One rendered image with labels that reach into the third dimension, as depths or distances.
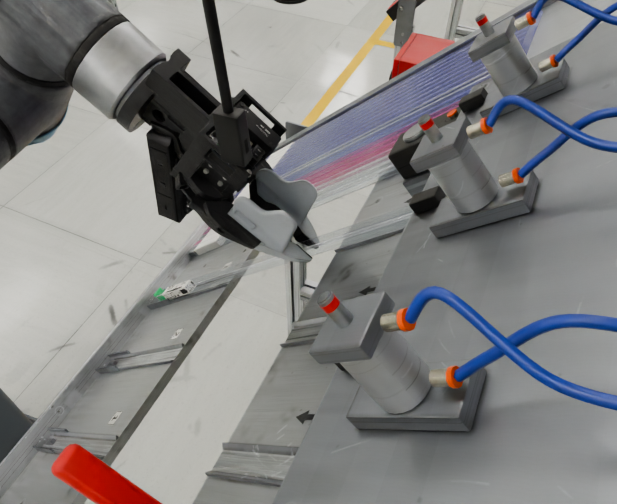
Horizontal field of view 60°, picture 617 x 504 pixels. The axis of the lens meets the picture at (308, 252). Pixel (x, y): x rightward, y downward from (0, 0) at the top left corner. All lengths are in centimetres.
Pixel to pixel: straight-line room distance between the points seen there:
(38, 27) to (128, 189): 164
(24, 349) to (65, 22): 136
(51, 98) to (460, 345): 45
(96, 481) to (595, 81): 32
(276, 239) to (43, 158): 194
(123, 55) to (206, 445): 114
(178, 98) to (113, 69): 6
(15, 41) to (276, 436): 37
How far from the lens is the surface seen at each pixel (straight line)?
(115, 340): 77
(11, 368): 174
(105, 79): 48
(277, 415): 38
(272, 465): 35
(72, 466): 29
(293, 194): 51
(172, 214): 56
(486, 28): 35
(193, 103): 46
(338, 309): 18
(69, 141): 243
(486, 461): 18
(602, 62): 35
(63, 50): 49
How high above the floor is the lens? 134
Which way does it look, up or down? 49 degrees down
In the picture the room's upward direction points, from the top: straight up
